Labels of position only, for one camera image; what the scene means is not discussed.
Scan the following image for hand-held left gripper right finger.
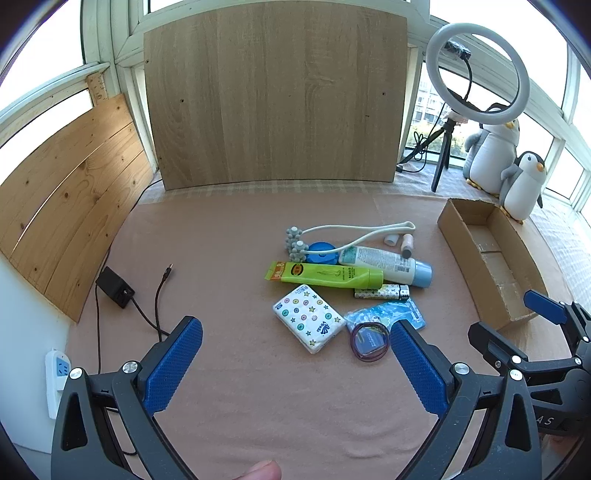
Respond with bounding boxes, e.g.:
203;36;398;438
390;318;541;480

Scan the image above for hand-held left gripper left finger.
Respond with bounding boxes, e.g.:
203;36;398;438
51;316;204;480

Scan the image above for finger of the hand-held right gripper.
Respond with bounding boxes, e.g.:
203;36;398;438
468;322;583;376
524;290;591;343

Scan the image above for light blue plastic packet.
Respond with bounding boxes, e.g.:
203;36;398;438
345;298;426;342

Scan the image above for purple hair ties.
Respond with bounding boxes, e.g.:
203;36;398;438
347;322;391;361

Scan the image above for patterned lighter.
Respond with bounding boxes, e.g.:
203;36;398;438
354;285;410;301

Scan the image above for cardboard box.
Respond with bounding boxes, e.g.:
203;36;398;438
436;198;550;332

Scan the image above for white tube with blue cap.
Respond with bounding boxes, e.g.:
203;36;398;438
338;246;434;288

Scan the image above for white patterned tissue pack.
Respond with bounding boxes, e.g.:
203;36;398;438
271;284;347;355

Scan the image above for green hand cream tube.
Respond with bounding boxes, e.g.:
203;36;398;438
264;261;385;289

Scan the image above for blue round tape measure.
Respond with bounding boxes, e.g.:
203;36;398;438
307;242;342;265

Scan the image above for person's left hand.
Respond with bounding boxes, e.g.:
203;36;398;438
233;460;282;480

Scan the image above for black power adapter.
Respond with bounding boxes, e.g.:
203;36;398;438
95;266;136;309

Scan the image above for small penguin plush toy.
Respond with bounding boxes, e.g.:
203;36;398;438
499;151;549;225

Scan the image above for white power strip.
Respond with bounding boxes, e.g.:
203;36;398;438
45;350;75;421

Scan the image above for large penguin plush toy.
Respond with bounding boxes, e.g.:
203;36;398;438
463;104;522;195

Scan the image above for white massage roller grey balls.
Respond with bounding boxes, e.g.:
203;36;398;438
284;220;416;264

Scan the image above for black tripod stand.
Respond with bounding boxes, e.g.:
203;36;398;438
431;99;469;193

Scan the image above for pine wood plank panel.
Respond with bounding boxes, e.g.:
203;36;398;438
0;92;155;324

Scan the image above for small wooden slat with holes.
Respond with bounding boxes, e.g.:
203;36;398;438
86;73;110;106

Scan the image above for large oak wood board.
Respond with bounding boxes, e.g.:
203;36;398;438
143;0;409;191

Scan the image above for black adapter power cable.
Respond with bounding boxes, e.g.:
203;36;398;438
95;284;103;374

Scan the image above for black cable with plug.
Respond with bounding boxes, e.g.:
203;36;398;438
131;263;174;342

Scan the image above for black ring light cable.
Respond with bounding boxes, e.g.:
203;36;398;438
397;131;444;174

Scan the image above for white ring light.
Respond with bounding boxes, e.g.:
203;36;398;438
425;23;533;125

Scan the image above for white window frame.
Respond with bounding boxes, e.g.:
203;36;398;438
0;0;591;217

